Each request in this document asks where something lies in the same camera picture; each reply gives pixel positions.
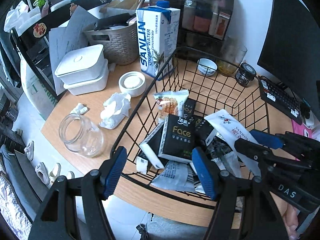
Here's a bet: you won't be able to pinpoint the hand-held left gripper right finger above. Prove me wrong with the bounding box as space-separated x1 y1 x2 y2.
191 147 289 240

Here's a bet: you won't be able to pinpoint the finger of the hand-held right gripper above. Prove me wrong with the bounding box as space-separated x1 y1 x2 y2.
234 139 273 167
249 129 311 153

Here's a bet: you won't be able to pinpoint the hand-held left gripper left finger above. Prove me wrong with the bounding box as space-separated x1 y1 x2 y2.
29 146 128 240

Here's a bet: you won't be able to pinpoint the white foil snack packet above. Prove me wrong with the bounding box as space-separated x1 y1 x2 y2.
212 152 242 178
153 90 189 123
150 160 198 193

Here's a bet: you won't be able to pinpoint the white red-print wipe packet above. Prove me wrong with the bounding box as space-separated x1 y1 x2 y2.
204 109 262 178

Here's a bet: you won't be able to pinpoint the pile of black tissue packs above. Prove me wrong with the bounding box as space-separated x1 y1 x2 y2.
136 99 218 175

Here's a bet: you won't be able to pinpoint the black wire basket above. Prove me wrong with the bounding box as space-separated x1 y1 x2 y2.
110 46 271 209

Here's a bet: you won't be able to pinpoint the wooden desktop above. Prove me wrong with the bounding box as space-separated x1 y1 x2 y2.
41 47 288 230

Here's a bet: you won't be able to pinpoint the person's right hand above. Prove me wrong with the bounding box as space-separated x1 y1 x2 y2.
283 202 300 240

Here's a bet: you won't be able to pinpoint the pink mouse mat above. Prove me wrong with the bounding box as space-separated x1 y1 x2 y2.
291 119 316 141

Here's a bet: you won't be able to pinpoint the black keyboard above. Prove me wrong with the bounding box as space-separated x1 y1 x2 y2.
257 76 312 126

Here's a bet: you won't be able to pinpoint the clear glass jar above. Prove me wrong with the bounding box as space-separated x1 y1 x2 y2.
59 113 104 159

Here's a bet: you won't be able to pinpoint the white power strip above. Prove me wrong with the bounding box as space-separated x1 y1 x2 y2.
303 109 317 128

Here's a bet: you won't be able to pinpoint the white sandal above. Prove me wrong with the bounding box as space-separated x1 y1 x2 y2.
35 162 51 186
49 163 62 186
25 141 35 161

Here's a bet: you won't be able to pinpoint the person's grey clothing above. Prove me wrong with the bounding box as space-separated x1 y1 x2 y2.
147 214 208 240

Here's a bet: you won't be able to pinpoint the large crumpled white tissue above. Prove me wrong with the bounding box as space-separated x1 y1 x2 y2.
99 92 132 130

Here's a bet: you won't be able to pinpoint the dark jar with black lid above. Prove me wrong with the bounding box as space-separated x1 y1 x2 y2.
235 63 257 88

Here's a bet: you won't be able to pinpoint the small crumpled white tissue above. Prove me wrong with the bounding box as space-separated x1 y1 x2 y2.
71 103 89 116

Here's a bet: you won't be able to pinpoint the clear glass cup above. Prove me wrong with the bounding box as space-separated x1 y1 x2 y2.
216 36 248 78

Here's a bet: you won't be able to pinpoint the white lidded food container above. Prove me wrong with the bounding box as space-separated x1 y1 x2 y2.
54 44 104 78
63 60 110 96

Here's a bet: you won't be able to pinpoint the white round container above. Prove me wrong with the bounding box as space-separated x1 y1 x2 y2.
119 72 146 98

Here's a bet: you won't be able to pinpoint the small blue white bowl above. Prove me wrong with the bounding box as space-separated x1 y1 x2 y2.
198 58 218 77

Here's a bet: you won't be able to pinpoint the black curved monitor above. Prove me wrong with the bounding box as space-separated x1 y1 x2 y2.
257 0 320 105

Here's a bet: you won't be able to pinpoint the floral blanket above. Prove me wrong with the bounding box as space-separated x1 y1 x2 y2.
0 175 33 240

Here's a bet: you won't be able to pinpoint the white sack green print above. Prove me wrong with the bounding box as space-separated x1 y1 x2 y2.
21 55 60 121

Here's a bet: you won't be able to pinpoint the grey woven basket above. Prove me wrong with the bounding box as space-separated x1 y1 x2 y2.
83 14 141 66

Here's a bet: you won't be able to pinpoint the white paper sheets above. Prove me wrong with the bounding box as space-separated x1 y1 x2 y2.
49 6 101 96

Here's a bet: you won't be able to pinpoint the smoked acrylic organizer box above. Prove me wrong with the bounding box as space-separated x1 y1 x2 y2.
150 0 236 61

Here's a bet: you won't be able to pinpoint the blue white drink carton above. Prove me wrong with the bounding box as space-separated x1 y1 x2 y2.
136 1 181 78

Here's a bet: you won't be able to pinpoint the black rack with stickers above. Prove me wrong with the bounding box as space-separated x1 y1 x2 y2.
10 0 113 101

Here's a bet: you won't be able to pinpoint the brown paper envelope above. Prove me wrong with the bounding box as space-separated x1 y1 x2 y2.
100 0 139 15

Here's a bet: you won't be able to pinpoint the white plastic bag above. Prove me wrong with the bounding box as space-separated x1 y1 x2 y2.
4 1 42 32

